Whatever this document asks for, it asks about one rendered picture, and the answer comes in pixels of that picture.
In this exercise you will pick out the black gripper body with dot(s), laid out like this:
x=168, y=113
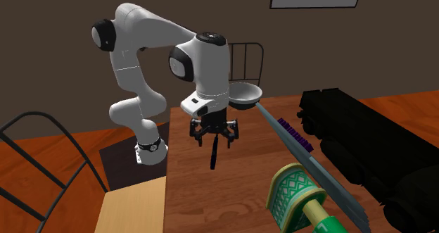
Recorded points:
x=214, y=120

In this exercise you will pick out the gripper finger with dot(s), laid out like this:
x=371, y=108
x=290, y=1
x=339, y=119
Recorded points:
x=197, y=131
x=232, y=131

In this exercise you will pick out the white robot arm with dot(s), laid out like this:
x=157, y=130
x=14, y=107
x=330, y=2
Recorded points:
x=210, y=75

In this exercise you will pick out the black pen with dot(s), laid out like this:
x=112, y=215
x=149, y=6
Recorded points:
x=214, y=155

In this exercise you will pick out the white bowl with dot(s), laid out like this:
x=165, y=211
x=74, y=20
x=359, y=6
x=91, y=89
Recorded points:
x=244, y=94

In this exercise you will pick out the purple comb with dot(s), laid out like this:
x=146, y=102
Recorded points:
x=296, y=135

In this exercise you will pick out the brown wooden table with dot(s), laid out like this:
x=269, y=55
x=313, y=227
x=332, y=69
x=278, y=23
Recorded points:
x=205, y=198

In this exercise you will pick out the black metal chair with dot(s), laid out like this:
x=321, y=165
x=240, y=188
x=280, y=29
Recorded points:
x=261, y=64

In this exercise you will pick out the dark robot stand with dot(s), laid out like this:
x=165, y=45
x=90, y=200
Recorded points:
x=120, y=163

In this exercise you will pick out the long grey knife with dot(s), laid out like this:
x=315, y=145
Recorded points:
x=310, y=163

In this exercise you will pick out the green patterned vase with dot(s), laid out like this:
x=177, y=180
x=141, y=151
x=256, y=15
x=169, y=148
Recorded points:
x=291, y=194

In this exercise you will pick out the black metal chair tan seat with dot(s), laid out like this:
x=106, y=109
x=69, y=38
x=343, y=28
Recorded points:
x=133, y=210

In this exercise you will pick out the black toy truck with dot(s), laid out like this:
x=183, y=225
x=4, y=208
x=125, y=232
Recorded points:
x=363, y=132

